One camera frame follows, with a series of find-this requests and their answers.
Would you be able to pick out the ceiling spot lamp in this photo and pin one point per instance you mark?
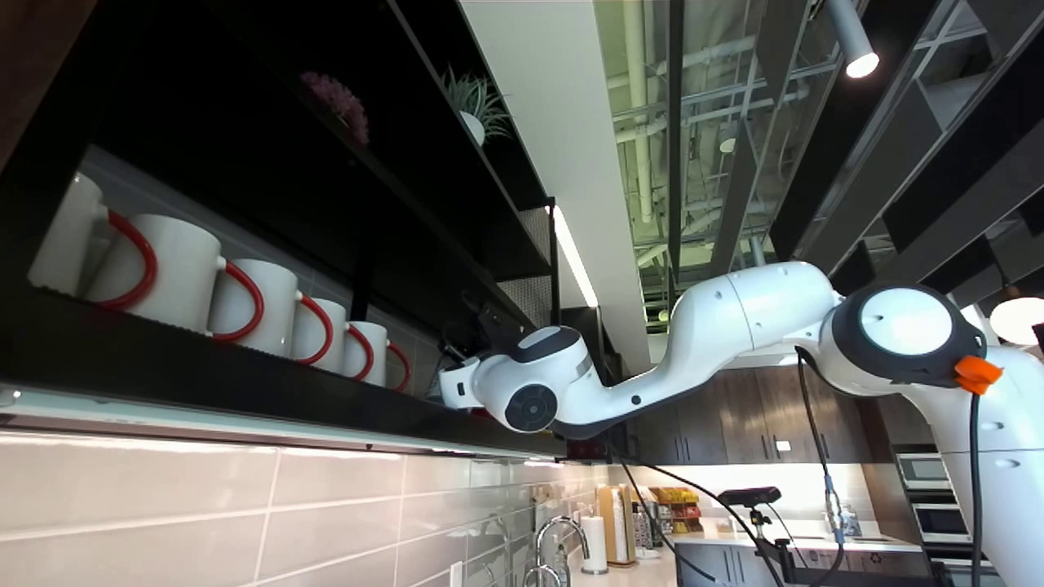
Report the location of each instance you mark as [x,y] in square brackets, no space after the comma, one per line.
[857,51]

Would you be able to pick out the white paper towel roll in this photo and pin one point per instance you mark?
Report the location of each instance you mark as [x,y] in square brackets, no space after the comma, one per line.
[596,541]

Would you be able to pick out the green plant white pot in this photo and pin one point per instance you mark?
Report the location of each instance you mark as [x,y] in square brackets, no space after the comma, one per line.
[473,115]

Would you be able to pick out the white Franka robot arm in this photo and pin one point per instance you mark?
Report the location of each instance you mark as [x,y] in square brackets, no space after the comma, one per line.
[739,314]

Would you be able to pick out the purple flower plant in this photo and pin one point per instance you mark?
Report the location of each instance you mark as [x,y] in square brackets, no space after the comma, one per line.
[341,105]

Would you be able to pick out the chrome kitchen faucet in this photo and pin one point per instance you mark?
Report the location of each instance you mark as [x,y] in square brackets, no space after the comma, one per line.
[553,541]

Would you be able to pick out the steel microwave oven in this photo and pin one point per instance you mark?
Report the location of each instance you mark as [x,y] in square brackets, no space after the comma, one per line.
[920,469]

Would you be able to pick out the black camera on stand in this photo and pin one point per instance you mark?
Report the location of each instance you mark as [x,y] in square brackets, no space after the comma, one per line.
[751,498]

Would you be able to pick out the wooden knife block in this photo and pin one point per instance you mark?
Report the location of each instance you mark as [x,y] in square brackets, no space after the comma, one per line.
[613,524]

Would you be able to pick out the under-shelf light strip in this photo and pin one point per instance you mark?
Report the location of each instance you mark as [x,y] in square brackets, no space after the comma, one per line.
[217,417]

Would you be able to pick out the blue white jar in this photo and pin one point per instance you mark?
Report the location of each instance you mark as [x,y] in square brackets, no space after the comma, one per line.
[852,524]

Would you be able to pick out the round white ceiling lamp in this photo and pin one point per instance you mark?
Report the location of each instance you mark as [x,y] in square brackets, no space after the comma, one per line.
[1020,321]

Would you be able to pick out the black shelf unit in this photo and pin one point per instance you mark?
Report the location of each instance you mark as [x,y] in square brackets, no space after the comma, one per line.
[217,108]

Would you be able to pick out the steel built-in oven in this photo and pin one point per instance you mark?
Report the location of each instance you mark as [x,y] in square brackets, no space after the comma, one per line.
[942,524]

